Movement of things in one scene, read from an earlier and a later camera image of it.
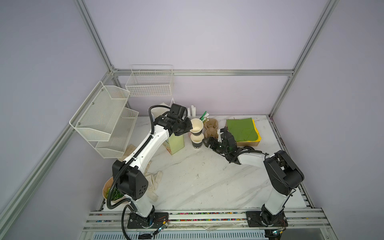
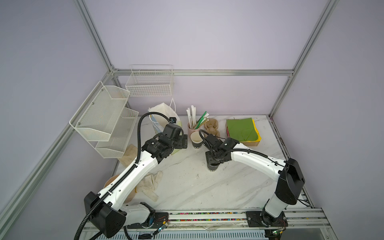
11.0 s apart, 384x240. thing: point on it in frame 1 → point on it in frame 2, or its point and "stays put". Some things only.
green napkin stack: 242,129 stays put
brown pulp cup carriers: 210,126 stays put
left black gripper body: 184,126 → 173,146
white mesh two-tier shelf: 104,120 stays put
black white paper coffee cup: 197,126 → 212,166
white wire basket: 150,80 stays put
